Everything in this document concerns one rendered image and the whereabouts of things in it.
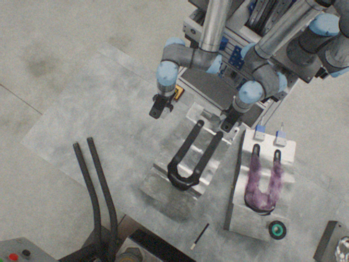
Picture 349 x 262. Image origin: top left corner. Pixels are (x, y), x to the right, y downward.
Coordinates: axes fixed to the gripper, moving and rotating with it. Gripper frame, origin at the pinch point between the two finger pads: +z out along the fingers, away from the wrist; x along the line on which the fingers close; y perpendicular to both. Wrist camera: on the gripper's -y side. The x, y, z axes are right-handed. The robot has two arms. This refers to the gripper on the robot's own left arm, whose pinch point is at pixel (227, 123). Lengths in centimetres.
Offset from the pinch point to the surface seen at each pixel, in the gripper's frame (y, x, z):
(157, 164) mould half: -34.9, 17.4, -1.5
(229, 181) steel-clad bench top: -21.2, -16.1, 11.8
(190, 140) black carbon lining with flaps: -16.1, 10.9, 4.0
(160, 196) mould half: -46.0, 8.8, 5.7
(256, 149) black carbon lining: -1.3, -19.4, 6.9
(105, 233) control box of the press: -85, 30, 90
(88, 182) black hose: -58, 40, 5
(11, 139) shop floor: -68, 132, 92
